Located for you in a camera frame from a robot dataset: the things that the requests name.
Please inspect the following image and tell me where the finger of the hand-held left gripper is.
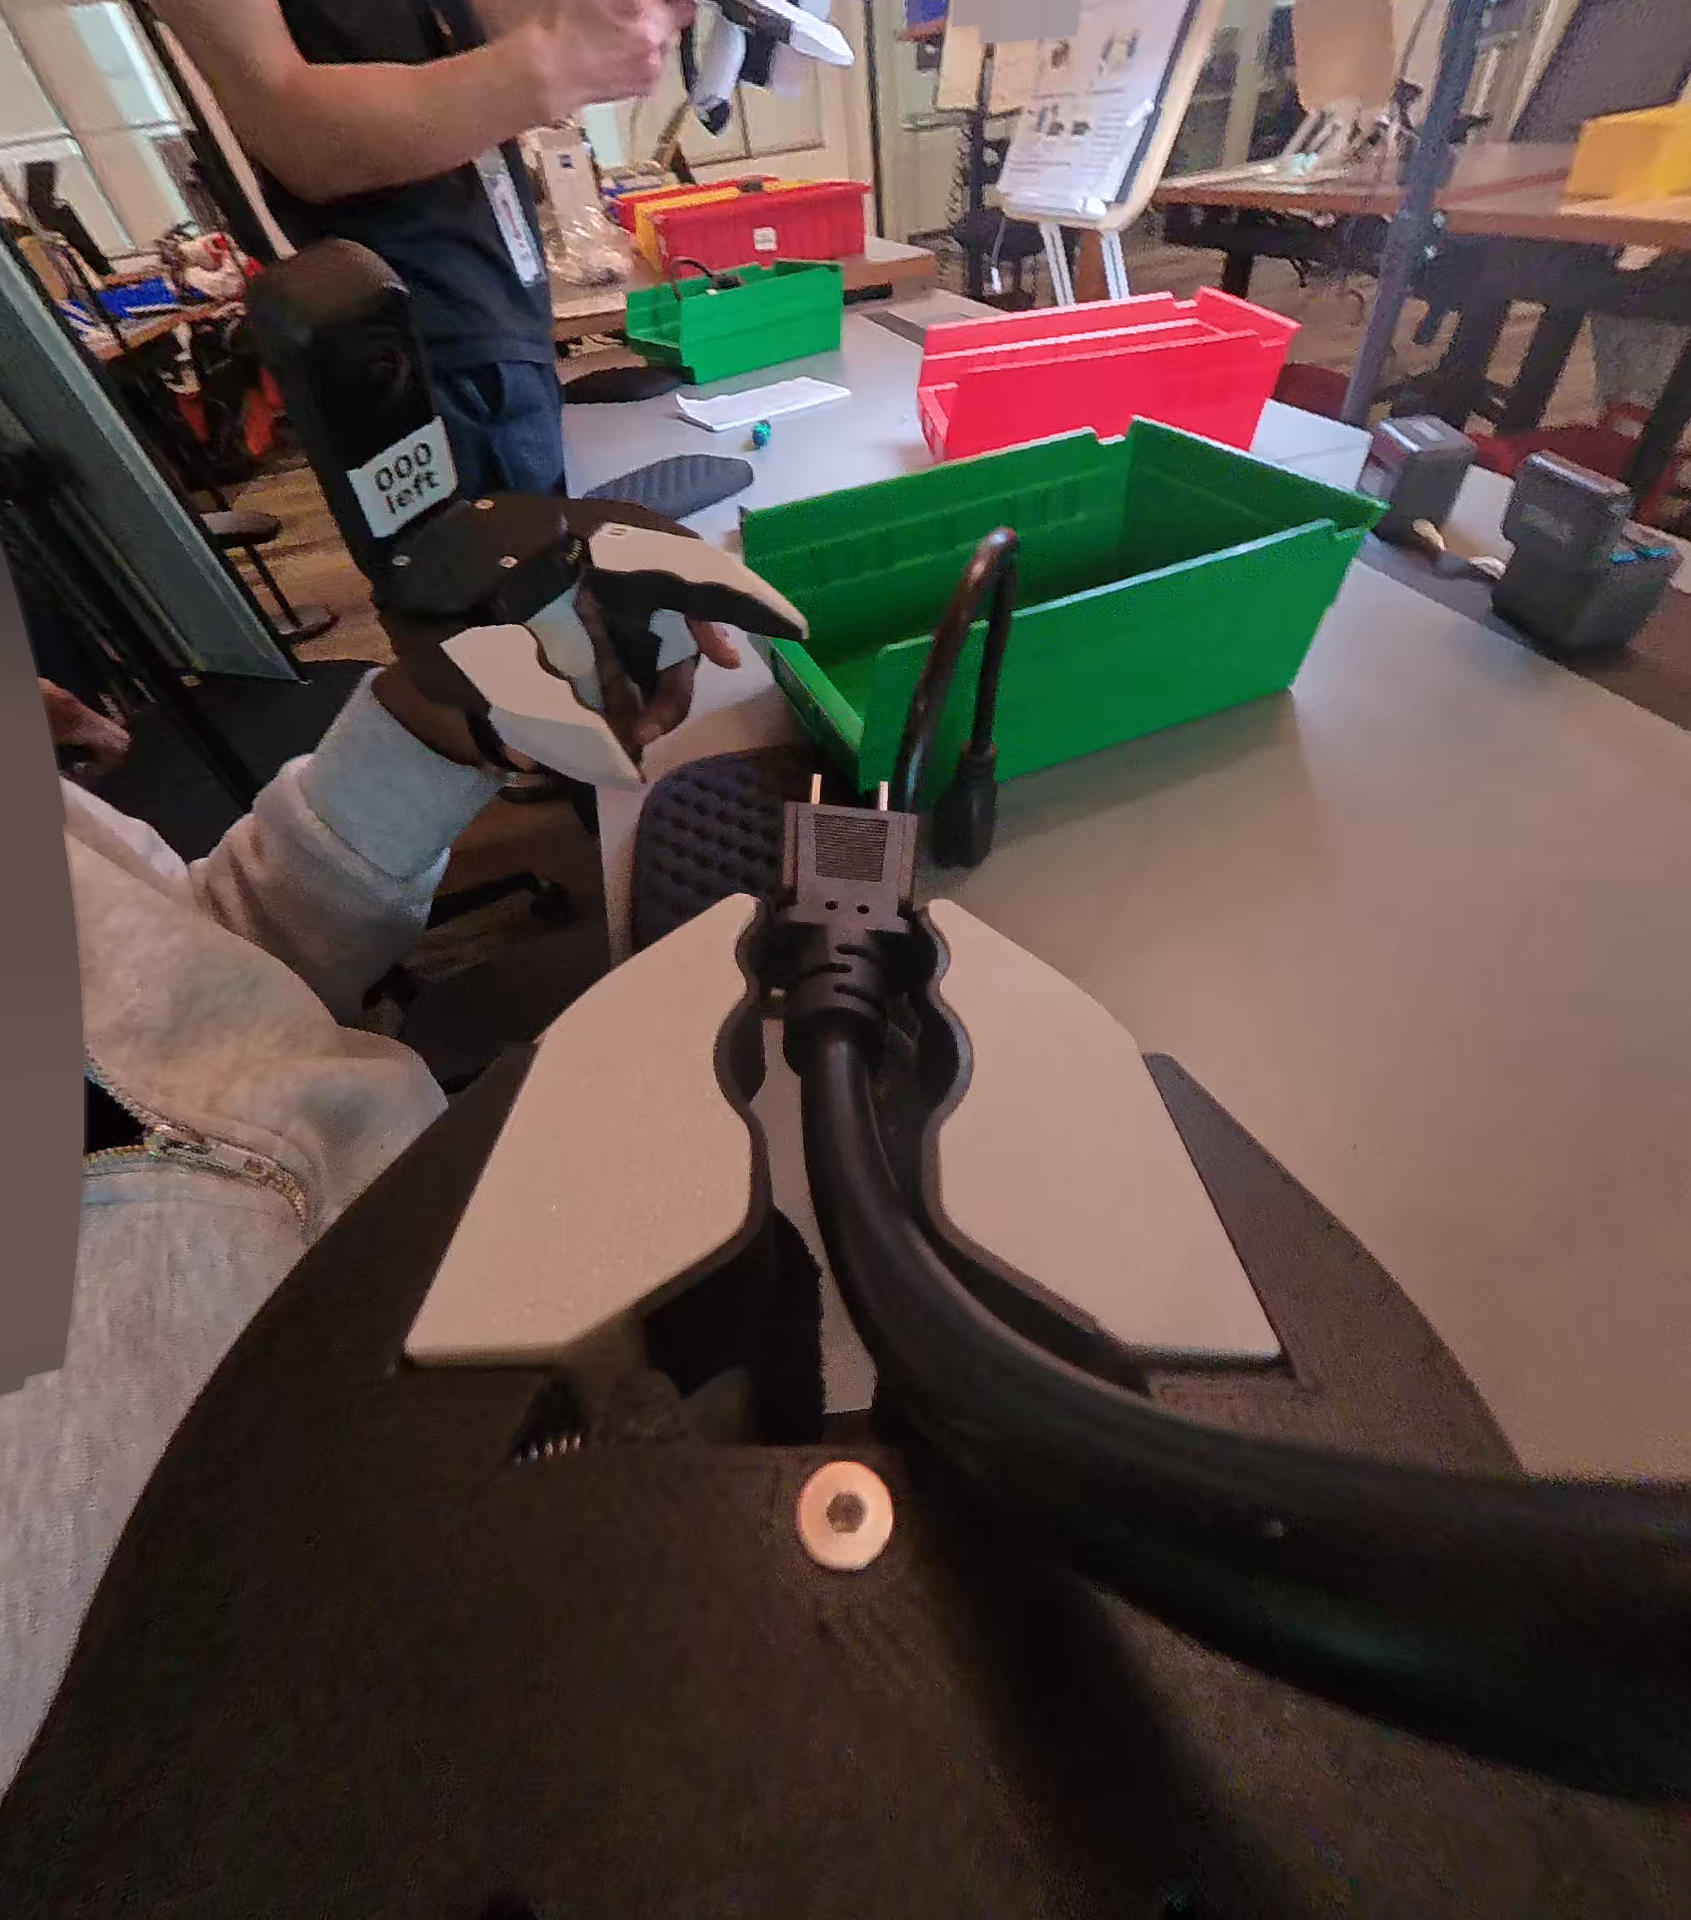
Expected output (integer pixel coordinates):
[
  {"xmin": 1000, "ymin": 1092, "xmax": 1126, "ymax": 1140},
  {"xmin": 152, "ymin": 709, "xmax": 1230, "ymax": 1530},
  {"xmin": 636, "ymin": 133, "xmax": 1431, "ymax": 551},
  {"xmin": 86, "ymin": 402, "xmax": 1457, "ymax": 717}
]
[
  {"xmin": 440, "ymin": 623, "xmax": 650, "ymax": 788},
  {"xmin": 588, "ymin": 523, "xmax": 812, "ymax": 644}
]

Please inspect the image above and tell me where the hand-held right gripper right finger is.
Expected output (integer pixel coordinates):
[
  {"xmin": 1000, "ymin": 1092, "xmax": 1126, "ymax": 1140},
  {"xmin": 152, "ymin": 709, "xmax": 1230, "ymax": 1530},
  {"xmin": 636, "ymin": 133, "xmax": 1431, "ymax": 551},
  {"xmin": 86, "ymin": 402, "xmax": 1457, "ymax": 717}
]
[{"xmin": 910, "ymin": 894, "xmax": 1286, "ymax": 1363}]

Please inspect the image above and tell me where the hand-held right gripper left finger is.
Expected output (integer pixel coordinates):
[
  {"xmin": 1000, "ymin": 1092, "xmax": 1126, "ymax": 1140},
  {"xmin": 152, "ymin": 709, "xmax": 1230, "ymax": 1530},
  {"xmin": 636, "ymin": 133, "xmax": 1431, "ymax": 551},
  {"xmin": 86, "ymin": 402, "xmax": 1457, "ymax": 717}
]
[{"xmin": 400, "ymin": 891, "xmax": 788, "ymax": 1373}]

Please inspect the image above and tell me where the black power cable with plug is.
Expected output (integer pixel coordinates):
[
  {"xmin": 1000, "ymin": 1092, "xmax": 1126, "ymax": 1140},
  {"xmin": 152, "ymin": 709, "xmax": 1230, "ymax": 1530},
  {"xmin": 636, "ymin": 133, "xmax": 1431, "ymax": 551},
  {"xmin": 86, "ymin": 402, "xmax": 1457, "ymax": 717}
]
[{"xmin": 782, "ymin": 771, "xmax": 1691, "ymax": 1840}]

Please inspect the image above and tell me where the black cable with connector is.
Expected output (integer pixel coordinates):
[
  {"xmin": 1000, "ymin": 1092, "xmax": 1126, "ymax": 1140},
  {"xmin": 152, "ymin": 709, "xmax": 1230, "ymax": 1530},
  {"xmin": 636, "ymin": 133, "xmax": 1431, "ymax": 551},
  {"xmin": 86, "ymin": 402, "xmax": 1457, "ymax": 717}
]
[{"xmin": 888, "ymin": 523, "xmax": 1022, "ymax": 872}]

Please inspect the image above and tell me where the person's left forearm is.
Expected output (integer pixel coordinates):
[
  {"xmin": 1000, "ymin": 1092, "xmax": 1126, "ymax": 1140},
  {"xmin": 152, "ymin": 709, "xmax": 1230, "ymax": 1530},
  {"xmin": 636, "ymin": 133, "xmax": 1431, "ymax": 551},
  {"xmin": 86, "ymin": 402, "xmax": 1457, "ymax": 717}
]
[{"xmin": 62, "ymin": 671, "xmax": 506, "ymax": 1037}]

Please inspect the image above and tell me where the person's left hand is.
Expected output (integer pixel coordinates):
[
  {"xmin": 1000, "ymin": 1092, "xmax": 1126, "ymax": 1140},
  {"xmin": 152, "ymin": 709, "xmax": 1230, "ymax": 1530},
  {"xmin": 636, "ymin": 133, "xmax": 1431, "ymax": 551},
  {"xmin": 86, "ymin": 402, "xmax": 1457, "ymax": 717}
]
[{"xmin": 372, "ymin": 612, "xmax": 748, "ymax": 779}]

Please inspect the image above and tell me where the white paper sheet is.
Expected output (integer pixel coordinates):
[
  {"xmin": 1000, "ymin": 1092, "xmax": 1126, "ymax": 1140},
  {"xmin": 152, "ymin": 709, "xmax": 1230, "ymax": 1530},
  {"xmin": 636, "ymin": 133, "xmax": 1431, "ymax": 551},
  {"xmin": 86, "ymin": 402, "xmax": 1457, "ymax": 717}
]
[{"xmin": 676, "ymin": 373, "xmax": 854, "ymax": 432}]

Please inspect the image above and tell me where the black textured pad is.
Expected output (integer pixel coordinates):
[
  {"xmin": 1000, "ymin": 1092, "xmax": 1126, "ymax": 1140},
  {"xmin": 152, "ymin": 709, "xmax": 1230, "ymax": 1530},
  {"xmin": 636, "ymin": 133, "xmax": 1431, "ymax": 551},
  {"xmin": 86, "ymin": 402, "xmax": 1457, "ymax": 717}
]
[{"xmin": 630, "ymin": 743, "xmax": 824, "ymax": 962}]

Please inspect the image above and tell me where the small green plastic bin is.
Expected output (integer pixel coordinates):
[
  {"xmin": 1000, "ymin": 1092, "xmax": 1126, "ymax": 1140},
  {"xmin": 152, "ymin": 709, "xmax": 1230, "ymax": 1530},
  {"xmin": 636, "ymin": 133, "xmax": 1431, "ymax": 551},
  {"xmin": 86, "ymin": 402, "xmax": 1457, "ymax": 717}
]
[{"xmin": 624, "ymin": 258, "xmax": 848, "ymax": 387}]

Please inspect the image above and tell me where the dark glass board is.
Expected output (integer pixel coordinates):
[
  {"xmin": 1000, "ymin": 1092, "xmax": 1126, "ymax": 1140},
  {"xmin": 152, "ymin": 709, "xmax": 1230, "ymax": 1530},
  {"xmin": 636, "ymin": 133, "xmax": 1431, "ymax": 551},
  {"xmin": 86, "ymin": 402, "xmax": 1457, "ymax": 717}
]
[{"xmin": 0, "ymin": 89, "xmax": 304, "ymax": 683}]

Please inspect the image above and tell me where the red plastic bin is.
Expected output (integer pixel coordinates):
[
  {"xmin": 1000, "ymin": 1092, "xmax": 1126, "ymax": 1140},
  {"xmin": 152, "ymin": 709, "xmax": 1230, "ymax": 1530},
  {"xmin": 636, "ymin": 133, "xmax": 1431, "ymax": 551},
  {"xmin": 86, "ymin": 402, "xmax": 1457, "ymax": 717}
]
[
  {"xmin": 642, "ymin": 176, "xmax": 872, "ymax": 276},
  {"xmin": 918, "ymin": 283, "xmax": 1299, "ymax": 461}
]

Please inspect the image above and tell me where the large green plastic bin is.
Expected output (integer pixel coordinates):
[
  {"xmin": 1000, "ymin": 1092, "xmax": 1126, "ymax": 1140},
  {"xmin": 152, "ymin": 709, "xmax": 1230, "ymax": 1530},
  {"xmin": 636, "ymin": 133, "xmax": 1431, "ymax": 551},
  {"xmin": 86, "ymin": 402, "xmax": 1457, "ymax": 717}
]
[{"xmin": 740, "ymin": 416, "xmax": 1387, "ymax": 789}]

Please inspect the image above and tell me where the white and black hand-held device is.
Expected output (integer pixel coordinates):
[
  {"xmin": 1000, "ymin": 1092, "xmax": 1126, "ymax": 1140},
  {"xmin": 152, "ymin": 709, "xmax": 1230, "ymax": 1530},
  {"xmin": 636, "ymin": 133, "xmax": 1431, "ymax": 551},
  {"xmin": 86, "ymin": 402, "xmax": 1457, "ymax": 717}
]
[{"xmin": 680, "ymin": 0, "xmax": 860, "ymax": 137}]

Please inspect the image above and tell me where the poster easel board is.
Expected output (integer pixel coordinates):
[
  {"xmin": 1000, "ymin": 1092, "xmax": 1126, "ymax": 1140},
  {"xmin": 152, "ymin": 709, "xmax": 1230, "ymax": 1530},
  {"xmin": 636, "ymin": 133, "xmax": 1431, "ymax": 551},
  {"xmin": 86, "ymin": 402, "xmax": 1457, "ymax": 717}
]
[{"xmin": 992, "ymin": 0, "xmax": 1230, "ymax": 302}]

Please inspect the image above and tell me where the small grey battery charger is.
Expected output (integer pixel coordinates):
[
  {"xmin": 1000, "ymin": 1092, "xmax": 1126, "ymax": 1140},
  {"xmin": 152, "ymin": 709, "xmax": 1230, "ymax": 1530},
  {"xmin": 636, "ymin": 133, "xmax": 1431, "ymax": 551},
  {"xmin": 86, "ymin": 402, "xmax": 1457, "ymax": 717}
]
[{"xmin": 1357, "ymin": 413, "xmax": 1479, "ymax": 545}]

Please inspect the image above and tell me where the wooden table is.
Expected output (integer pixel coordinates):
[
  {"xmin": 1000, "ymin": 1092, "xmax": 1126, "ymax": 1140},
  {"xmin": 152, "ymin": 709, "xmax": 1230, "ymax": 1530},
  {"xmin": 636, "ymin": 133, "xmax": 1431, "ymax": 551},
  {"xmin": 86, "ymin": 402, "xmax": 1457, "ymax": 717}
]
[{"xmin": 1152, "ymin": 137, "xmax": 1691, "ymax": 392}]

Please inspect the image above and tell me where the large grey battery charger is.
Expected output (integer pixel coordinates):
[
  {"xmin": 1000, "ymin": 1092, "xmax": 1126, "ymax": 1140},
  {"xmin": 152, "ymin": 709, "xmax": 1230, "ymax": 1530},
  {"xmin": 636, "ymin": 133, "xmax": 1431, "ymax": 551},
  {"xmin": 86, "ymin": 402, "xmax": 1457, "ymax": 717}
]
[{"xmin": 1489, "ymin": 450, "xmax": 1687, "ymax": 658}]

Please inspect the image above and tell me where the yellow plastic bin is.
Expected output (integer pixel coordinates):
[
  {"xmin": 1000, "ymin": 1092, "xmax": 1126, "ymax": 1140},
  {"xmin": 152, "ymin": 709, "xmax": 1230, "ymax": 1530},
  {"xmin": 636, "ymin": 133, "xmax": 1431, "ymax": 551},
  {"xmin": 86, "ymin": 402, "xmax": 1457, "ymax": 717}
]
[{"xmin": 1565, "ymin": 96, "xmax": 1691, "ymax": 199}]

